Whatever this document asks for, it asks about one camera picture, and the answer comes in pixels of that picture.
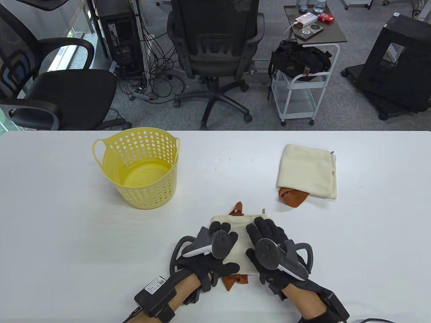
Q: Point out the black computer tower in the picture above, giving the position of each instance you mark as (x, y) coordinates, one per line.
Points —
(121, 37)

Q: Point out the aluminium frame post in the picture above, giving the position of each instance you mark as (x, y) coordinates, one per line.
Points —
(143, 40)

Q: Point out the red flower print canvas bag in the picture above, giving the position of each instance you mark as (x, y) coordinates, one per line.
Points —
(306, 168)

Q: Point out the purple flower print canvas bag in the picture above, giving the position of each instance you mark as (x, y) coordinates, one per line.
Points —
(239, 228)

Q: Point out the black wheeled stand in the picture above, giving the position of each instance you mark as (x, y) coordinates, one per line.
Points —
(414, 80)

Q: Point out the person's left forearm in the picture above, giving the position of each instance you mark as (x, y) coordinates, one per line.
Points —
(178, 296)

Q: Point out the black mesh office chair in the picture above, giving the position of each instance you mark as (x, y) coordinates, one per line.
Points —
(215, 57)

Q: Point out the black backpack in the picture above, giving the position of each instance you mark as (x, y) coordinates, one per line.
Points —
(296, 59)

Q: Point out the white power bank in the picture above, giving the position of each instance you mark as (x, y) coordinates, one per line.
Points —
(307, 18)

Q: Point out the person's left hand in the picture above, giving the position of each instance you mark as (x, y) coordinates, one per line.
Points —
(212, 265)

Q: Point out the person's right hand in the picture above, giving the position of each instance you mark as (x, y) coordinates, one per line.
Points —
(269, 232)

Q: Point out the grey white hand controller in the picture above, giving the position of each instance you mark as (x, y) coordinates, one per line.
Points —
(222, 244)
(266, 254)

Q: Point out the clear water bottle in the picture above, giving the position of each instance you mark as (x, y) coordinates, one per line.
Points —
(320, 6)

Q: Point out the white rolling cart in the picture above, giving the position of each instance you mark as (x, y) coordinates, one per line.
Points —
(336, 33)

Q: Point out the black left wrist module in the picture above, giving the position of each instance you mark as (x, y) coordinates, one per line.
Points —
(155, 292)

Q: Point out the black wrist module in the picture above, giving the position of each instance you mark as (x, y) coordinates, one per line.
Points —
(155, 292)
(336, 306)

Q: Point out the black right wrist module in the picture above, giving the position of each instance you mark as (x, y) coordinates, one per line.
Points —
(336, 306)

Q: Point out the yellow perforated plastic basket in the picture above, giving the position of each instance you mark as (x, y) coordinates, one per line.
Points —
(141, 175)

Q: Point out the black fabric seat office chair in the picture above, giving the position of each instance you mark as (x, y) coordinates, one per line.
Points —
(67, 91)

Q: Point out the red packet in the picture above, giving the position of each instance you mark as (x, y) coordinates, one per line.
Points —
(326, 18)

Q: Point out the brown square coaster set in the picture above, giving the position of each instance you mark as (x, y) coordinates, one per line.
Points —
(304, 33)

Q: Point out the grey power strip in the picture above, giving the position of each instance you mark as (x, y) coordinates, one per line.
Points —
(139, 96)

